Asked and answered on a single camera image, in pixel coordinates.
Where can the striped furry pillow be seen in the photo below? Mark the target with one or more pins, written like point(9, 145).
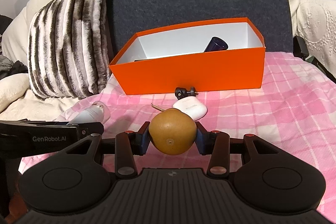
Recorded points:
point(71, 49)

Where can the white cylindrical bottle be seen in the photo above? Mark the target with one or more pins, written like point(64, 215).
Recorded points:
point(97, 112)

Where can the person left hand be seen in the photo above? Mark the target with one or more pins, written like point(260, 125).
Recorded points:
point(12, 204)

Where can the dark blue cylindrical bottle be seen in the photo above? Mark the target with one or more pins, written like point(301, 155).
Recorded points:
point(216, 44)

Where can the white cream cushion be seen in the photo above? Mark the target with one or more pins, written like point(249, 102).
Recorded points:
point(18, 98)

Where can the white lace sofa cover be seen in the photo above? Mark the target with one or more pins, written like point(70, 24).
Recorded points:
point(314, 22)

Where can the orange cardboard box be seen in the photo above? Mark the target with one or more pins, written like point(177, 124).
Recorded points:
point(159, 60)

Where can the black ball head mount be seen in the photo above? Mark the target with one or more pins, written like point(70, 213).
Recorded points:
point(181, 93)

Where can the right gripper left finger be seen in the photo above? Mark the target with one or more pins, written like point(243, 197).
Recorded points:
point(128, 144)

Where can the pink plaid blanket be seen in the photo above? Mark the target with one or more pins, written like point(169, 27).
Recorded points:
point(294, 109)

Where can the brown gourd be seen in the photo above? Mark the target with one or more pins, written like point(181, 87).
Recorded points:
point(172, 132)

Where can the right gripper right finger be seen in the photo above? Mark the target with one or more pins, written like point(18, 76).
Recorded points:
point(217, 145)

